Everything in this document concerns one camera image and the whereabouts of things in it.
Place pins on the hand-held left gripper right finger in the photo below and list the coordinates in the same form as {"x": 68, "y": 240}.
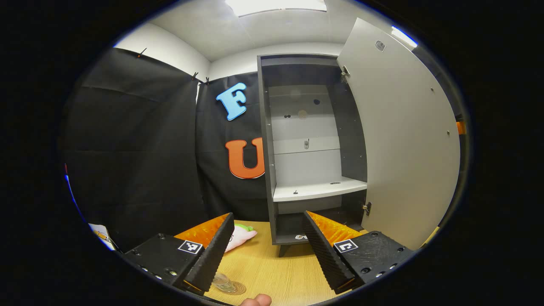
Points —
{"x": 325, "y": 255}

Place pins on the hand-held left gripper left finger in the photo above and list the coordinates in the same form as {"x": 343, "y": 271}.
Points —
{"x": 212, "y": 250}

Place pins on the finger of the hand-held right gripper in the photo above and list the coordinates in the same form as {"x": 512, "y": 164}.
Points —
{"x": 461, "y": 127}

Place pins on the clear plastic bottle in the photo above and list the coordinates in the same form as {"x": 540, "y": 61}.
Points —
{"x": 223, "y": 282}

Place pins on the round wooden coaster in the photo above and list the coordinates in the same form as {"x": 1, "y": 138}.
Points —
{"x": 240, "y": 290}

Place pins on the beige cabinet door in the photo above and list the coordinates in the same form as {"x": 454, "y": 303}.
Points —
{"x": 408, "y": 148}

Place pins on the dark grey cabinet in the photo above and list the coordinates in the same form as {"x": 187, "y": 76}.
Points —
{"x": 265, "y": 170}

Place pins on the white cabinet shelf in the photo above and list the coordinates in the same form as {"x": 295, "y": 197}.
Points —
{"x": 314, "y": 191}

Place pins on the pink and green plush toy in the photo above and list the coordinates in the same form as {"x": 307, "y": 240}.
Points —
{"x": 242, "y": 237}

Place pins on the narrow ceiling light panel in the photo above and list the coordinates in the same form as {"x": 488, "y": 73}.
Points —
{"x": 403, "y": 37}

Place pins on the white paper sheet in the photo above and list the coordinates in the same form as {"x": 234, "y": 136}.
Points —
{"x": 102, "y": 236}

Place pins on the black backdrop cloth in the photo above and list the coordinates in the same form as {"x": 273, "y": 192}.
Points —
{"x": 136, "y": 148}

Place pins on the large ceiling light panel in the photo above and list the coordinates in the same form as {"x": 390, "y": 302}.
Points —
{"x": 276, "y": 6}

